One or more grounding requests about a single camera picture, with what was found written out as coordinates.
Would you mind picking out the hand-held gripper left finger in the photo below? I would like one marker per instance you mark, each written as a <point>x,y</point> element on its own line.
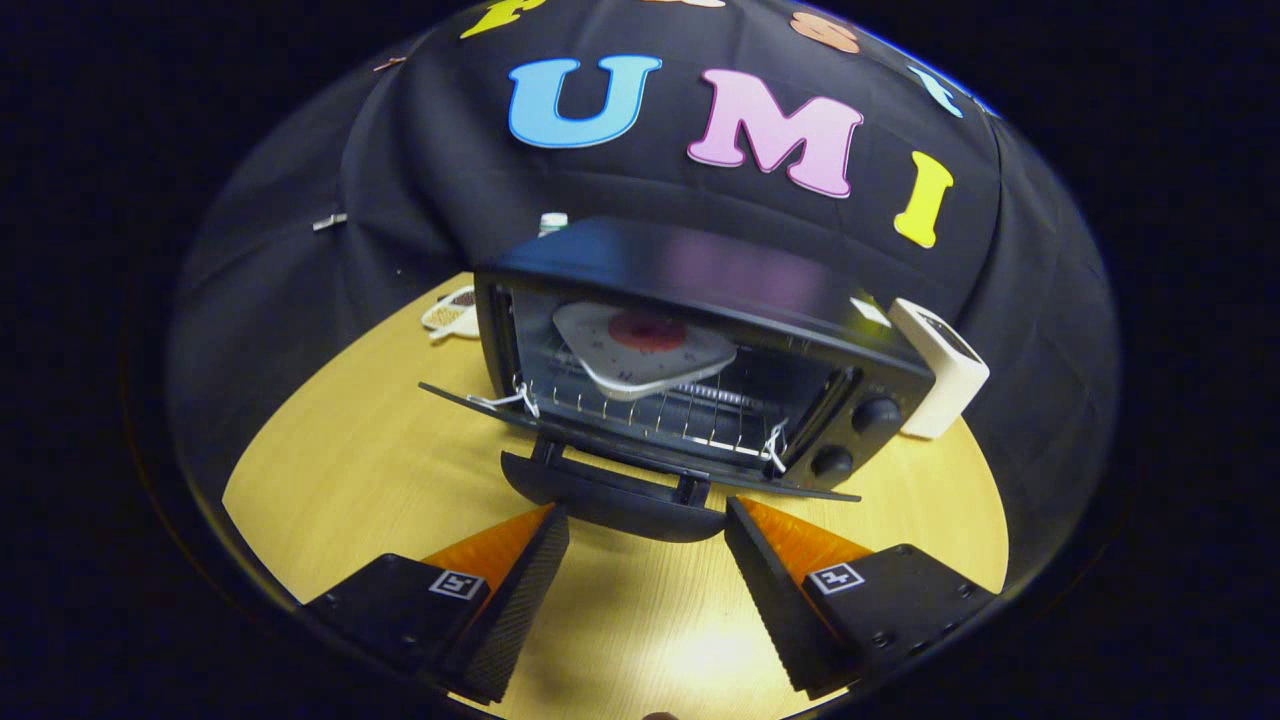
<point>520,605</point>

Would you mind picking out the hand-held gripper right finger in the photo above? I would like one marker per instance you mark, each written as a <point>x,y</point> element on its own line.
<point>775,605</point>

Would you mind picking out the white square plate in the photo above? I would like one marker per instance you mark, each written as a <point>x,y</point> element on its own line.
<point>600,355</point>

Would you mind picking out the pink ham slice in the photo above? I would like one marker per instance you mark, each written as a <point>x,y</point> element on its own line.
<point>648,332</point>

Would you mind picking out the black toaster oven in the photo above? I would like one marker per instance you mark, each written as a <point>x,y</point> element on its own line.
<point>690,265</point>

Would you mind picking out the white box appliance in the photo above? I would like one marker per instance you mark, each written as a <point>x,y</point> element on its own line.
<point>940,380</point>

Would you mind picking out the white divided snack dish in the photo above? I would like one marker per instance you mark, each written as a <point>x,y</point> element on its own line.
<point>450,312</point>

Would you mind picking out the small white bottle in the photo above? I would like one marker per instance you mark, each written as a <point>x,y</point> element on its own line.
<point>553,223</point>

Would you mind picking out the silver metal clip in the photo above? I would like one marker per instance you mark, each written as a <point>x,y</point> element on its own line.
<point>329,221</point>

